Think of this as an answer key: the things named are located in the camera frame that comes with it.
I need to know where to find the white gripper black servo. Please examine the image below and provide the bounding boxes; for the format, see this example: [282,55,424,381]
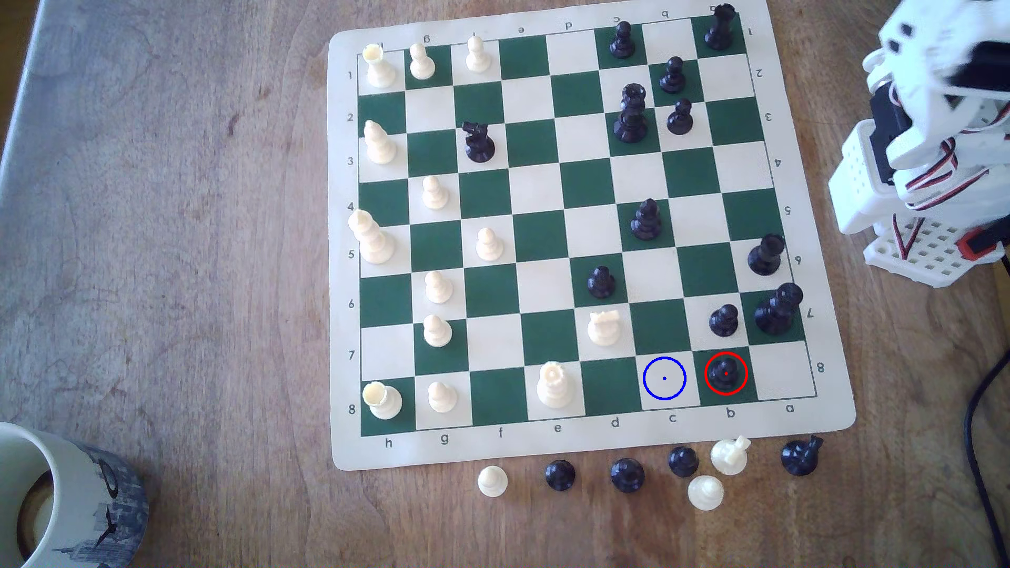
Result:
[864,2,1010,170]

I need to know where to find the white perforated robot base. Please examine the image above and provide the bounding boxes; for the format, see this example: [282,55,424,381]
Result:
[862,217,1007,289]

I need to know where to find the black rook chess piece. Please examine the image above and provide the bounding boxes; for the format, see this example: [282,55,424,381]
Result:
[704,3,737,52]

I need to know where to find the black king chess piece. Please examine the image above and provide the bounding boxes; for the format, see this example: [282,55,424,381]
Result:
[753,282,805,336]

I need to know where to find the black queen chess piece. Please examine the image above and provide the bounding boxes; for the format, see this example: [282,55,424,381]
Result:
[613,83,650,145]

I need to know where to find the black bishop chess piece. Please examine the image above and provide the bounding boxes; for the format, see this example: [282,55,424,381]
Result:
[630,198,664,241]

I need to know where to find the black knight chess piece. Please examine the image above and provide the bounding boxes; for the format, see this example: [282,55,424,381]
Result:
[461,120,497,164]
[780,434,825,478]

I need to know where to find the green white chess mat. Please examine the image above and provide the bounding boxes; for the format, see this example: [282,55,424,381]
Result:
[326,0,857,473]

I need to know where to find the white knight chess piece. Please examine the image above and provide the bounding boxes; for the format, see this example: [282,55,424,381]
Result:
[587,310,623,347]
[710,435,752,476]

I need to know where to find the white queen chess piece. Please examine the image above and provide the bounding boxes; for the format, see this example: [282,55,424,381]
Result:
[537,360,574,410]

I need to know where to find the white rook chess piece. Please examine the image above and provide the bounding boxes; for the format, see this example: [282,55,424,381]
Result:
[361,380,403,421]
[361,43,398,89]

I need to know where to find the white bishop chess piece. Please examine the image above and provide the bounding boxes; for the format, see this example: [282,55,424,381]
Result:
[362,119,398,166]

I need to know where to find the white king chess piece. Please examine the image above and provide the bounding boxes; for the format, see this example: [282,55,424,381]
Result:
[348,208,396,265]

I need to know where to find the red black clamp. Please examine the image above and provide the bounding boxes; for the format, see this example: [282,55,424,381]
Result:
[957,226,1008,261]

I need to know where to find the white mug with skyline print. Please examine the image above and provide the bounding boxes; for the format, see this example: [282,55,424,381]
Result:
[0,422,150,568]

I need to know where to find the red white black servo wires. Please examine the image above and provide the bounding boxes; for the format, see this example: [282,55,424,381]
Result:
[892,213,928,261]
[903,98,1010,210]

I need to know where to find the black cable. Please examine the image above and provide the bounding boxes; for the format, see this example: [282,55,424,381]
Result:
[964,359,1010,525]

